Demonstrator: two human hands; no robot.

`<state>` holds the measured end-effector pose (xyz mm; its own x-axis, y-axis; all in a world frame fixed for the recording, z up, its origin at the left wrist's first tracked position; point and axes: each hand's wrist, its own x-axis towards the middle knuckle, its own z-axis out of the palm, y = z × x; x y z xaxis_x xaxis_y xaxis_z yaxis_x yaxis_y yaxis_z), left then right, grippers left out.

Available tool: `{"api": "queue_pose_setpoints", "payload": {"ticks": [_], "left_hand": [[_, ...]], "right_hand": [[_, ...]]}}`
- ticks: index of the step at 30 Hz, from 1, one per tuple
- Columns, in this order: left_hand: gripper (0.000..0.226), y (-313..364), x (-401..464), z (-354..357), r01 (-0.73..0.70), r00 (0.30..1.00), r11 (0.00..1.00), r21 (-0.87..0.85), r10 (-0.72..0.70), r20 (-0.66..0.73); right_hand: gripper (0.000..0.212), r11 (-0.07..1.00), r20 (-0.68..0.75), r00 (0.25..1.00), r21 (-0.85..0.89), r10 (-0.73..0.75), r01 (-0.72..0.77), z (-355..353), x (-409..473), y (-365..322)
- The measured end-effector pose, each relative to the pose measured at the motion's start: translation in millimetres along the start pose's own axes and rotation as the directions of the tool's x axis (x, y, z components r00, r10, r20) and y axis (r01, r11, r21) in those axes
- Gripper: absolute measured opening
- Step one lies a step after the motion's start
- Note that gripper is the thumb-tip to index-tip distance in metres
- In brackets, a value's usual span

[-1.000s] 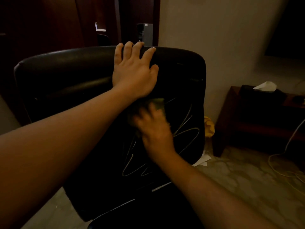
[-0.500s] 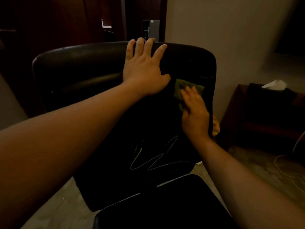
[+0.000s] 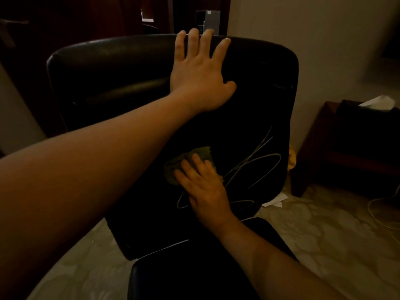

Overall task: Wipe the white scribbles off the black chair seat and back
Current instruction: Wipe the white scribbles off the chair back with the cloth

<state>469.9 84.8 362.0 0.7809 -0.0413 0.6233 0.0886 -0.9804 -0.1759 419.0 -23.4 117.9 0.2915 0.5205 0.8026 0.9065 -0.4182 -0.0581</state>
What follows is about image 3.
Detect person's right forearm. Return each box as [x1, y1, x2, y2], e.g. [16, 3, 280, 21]
[216, 214, 346, 300]

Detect grey appliance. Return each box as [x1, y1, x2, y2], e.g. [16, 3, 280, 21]
[196, 10, 221, 35]

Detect black tissue box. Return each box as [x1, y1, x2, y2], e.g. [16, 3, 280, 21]
[336, 99, 400, 153]

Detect yellow cable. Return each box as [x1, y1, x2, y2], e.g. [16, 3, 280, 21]
[367, 197, 400, 245]

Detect dark wooden side table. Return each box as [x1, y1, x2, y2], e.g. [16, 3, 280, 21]
[291, 101, 400, 199]

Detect white tissue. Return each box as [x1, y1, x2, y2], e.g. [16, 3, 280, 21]
[358, 95, 396, 111]

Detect person's left hand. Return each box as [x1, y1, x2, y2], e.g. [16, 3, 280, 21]
[170, 28, 237, 115]

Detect person's right hand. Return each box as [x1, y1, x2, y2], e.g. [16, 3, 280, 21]
[173, 154, 237, 232]

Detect black leather chair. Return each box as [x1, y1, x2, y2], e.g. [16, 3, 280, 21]
[46, 34, 299, 300]

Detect person's left forearm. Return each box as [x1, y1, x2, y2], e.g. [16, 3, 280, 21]
[0, 90, 200, 300]

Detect green cleaning cloth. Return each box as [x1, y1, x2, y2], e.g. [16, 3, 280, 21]
[163, 146, 224, 186]

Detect yellow cloth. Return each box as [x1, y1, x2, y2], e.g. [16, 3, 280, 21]
[287, 144, 297, 172]

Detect dark wooden door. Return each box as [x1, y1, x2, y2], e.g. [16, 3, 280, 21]
[0, 0, 143, 138]

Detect white paper sheet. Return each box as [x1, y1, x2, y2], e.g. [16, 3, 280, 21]
[261, 192, 289, 208]

